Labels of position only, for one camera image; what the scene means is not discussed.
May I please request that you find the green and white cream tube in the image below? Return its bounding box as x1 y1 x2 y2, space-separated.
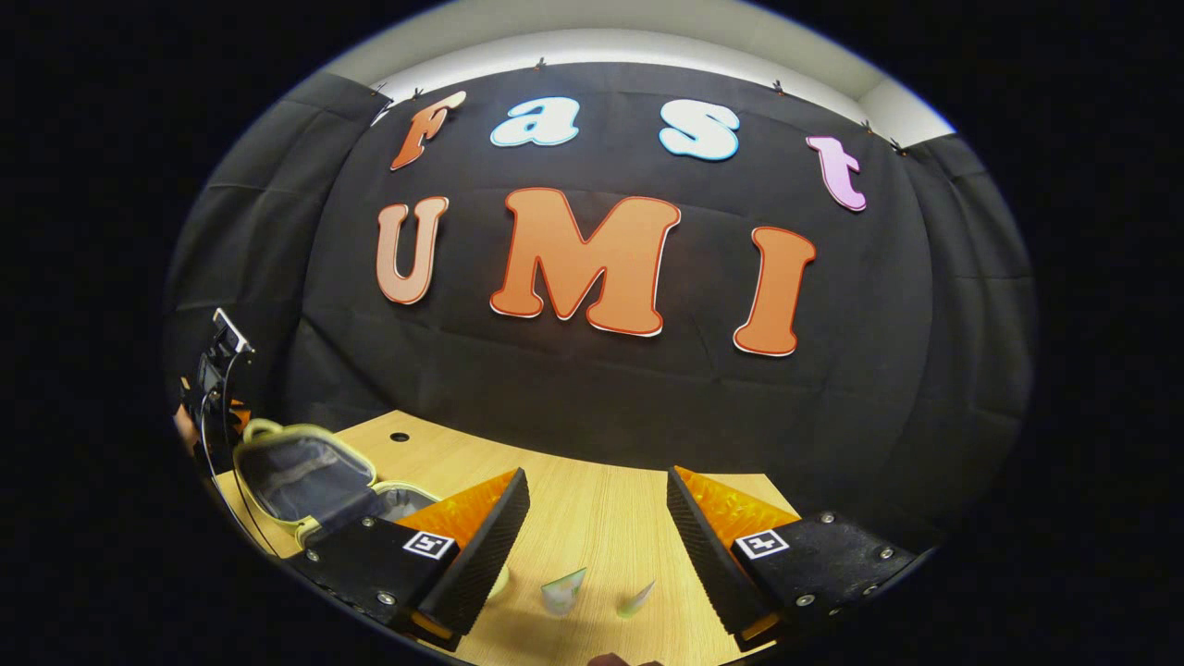
540 566 589 617

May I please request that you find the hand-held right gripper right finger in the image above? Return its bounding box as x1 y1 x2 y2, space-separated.
666 465 935 653

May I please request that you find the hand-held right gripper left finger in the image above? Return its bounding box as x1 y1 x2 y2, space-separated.
285 467 533 653

